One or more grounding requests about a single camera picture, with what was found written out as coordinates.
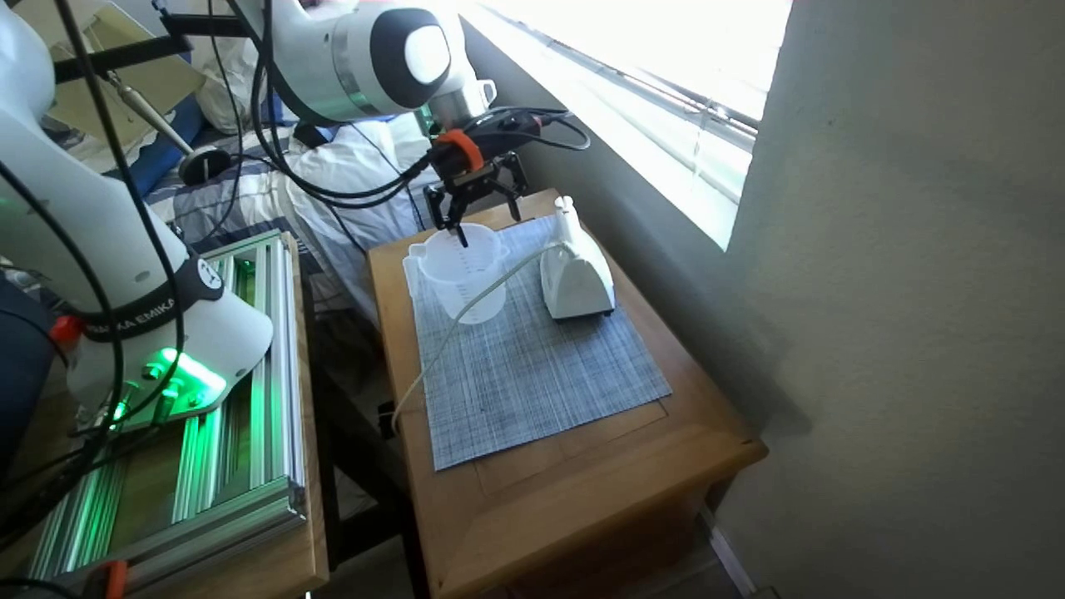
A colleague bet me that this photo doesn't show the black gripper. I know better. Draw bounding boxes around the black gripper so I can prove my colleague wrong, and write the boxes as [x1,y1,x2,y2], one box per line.
[423,150,534,251]

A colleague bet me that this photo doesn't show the translucent plastic measuring jar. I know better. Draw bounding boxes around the translucent plastic measuring jar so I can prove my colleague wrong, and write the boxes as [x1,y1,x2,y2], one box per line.
[399,221,517,328]

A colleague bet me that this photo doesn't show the white folded cloth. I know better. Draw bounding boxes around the white folded cloth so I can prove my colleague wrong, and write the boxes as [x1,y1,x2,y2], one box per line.
[537,192,622,327]

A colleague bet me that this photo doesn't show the grey checked fabric mat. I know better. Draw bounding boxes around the grey checked fabric mat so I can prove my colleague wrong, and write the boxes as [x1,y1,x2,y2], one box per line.
[403,210,675,476]

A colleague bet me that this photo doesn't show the wooden side table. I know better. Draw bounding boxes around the wooden side table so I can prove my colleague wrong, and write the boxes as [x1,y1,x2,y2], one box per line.
[367,186,774,599]

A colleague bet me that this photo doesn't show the tan cardboard box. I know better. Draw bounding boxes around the tan cardboard box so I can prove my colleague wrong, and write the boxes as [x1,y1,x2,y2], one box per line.
[45,0,217,172]

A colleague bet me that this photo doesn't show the small red knob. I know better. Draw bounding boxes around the small red knob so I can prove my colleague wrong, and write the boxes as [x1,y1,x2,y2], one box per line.
[48,308,87,354]

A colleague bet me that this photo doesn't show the dark blue bin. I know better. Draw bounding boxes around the dark blue bin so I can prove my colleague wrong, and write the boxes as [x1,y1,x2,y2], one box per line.
[0,268,61,472]

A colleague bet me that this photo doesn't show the orange cable strap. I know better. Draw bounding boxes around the orange cable strap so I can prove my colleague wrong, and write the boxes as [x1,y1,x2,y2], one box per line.
[441,127,490,180]

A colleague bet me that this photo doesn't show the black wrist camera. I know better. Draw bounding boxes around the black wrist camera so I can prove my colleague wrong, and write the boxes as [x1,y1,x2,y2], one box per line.
[473,102,593,161]

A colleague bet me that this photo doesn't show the white iron power cord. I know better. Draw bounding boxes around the white iron power cord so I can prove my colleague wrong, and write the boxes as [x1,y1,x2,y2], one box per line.
[387,247,561,431]

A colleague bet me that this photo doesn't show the white window frame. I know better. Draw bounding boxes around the white window frame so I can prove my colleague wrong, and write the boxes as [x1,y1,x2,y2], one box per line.
[442,0,798,252]

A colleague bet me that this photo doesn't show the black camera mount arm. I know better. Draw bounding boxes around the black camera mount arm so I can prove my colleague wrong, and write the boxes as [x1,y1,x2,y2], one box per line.
[49,10,253,86]

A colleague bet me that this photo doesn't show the orange clamp handle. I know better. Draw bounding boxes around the orange clamp handle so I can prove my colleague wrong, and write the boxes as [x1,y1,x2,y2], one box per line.
[93,557,138,599]

